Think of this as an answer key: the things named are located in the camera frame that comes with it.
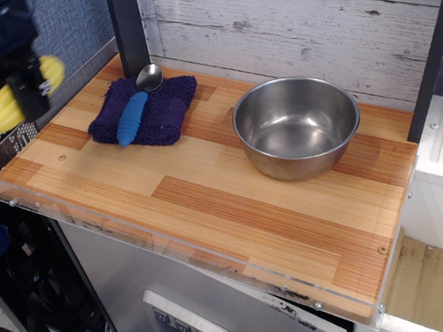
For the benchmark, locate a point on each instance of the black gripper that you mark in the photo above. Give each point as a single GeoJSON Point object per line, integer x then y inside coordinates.
{"type": "Point", "coordinates": [18, 62]}

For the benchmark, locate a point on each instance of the yellow plastic corn cob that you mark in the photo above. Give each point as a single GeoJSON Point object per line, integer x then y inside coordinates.
{"type": "Point", "coordinates": [21, 101]}

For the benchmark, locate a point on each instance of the blue handled metal spoon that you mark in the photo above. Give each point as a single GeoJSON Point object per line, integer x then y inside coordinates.
{"type": "Point", "coordinates": [149, 79]}

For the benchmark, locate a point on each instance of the purple towel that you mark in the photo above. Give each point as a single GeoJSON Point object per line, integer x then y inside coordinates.
{"type": "Point", "coordinates": [162, 118]}

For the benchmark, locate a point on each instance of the blue fabric panel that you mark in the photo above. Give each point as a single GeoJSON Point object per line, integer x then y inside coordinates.
{"type": "Point", "coordinates": [80, 33]}

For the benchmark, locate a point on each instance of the clear acrylic table guard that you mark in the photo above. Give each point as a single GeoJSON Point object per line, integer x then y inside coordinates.
{"type": "Point", "coordinates": [327, 242]}

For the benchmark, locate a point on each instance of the stainless steel cabinet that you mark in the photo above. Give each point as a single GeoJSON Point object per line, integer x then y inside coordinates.
{"type": "Point", "coordinates": [202, 293]}

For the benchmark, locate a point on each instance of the stainless steel bowl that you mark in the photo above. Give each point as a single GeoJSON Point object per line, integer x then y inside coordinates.
{"type": "Point", "coordinates": [295, 128]}

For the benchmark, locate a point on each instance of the dark grey vertical post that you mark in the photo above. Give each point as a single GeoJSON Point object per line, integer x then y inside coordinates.
{"type": "Point", "coordinates": [129, 35]}

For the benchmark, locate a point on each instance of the dark right vertical post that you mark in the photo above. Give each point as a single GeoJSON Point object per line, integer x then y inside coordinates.
{"type": "Point", "coordinates": [428, 82]}

